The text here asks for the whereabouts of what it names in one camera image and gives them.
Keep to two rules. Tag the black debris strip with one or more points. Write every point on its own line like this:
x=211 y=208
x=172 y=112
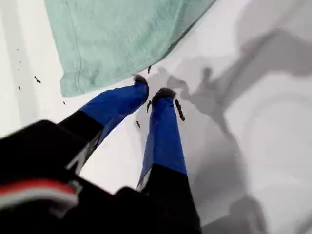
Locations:
x=180 y=109

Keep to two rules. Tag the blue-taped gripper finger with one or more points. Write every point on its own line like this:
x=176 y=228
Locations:
x=165 y=136
x=117 y=102

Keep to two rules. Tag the pale green T-shirt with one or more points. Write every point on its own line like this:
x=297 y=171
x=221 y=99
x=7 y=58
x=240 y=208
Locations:
x=109 y=36

